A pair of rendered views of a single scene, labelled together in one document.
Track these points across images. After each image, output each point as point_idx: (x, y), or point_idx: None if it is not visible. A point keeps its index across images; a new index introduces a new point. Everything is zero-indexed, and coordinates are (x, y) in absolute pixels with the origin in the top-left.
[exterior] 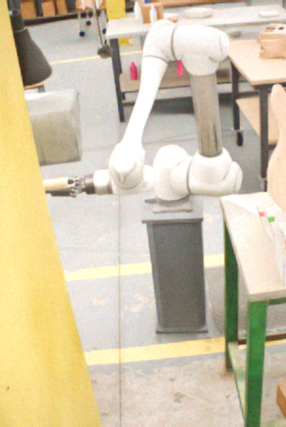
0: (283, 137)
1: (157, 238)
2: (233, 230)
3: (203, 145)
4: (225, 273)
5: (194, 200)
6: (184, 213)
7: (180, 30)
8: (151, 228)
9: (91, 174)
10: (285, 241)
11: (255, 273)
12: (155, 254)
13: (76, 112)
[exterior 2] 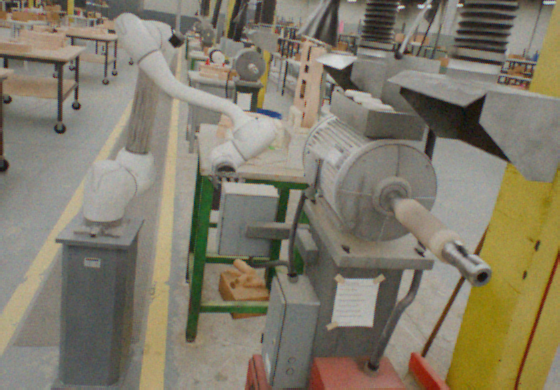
0: (320, 78)
1: (128, 262)
2: (252, 172)
3: (147, 142)
4: (206, 234)
5: None
6: (131, 223)
7: (158, 24)
8: (125, 253)
9: (226, 162)
10: None
11: (301, 174)
12: (125, 283)
13: (348, 67)
